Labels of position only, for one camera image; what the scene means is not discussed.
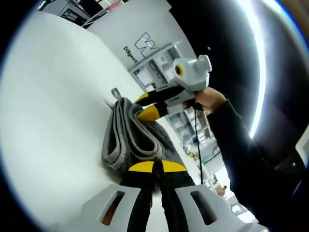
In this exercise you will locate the ceiling light strip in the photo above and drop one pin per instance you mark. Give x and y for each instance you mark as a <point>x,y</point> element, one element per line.
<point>259,72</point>

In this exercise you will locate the grey metal shelf rack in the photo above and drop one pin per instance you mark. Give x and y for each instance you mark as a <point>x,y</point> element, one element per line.
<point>169,49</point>

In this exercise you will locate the grey towel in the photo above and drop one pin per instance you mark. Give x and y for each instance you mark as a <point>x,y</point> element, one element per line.
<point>125,135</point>

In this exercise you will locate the person's right hand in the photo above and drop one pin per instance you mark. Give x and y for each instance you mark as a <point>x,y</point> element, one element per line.
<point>212,99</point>

